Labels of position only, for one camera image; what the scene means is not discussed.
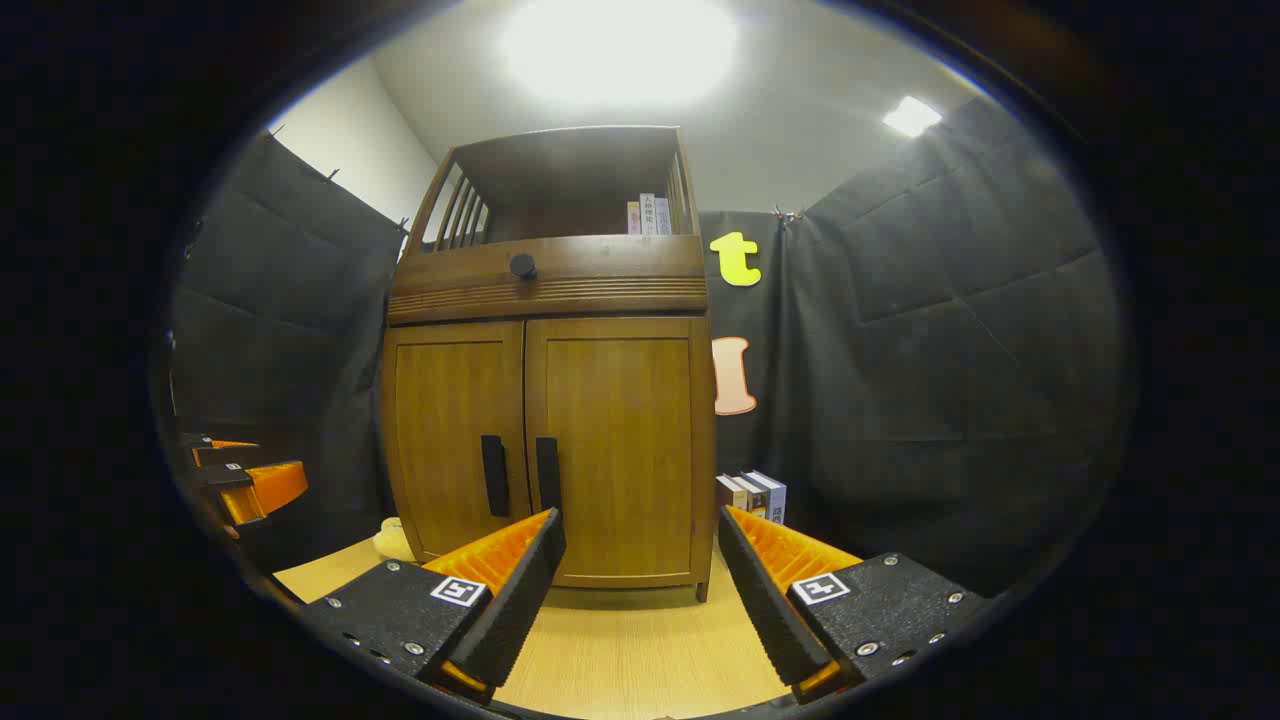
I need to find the pale yellow soft object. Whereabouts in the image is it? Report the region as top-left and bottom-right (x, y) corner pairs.
(372, 517), (416, 563)

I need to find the white and blue book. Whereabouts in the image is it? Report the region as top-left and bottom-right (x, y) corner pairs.
(750, 470), (787, 526)

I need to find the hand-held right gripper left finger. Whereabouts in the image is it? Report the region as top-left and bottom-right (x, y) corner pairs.
(300, 508), (567, 706)

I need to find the wooden double-door shoe cabinet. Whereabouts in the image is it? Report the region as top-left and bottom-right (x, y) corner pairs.
(380, 125), (717, 609)

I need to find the black backdrop cloth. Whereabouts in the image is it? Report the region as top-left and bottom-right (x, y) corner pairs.
(165, 95), (1136, 601)

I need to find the large ceiling light panel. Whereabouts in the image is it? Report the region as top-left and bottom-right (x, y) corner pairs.
(498, 0), (741, 109)

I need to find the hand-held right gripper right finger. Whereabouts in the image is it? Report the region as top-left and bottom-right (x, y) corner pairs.
(718, 505), (991, 706)

